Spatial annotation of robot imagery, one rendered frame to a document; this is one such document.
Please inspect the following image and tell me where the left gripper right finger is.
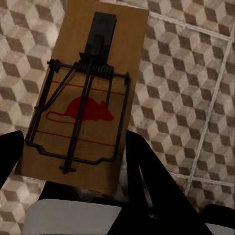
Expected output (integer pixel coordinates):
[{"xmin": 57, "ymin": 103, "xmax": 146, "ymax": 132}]
[{"xmin": 125, "ymin": 130, "xmax": 213, "ymax": 235}]

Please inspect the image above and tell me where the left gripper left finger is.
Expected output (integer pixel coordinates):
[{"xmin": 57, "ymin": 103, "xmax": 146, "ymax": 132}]
[{"xmin": 0, "ymin": 130, "xmax": 25, "ymax": 189}]

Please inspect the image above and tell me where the mousetrap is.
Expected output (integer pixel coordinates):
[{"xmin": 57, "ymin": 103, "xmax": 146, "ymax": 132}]
[{"xmin": 14, "ymin": 0, "xmax": 150, "ymax": 195}]

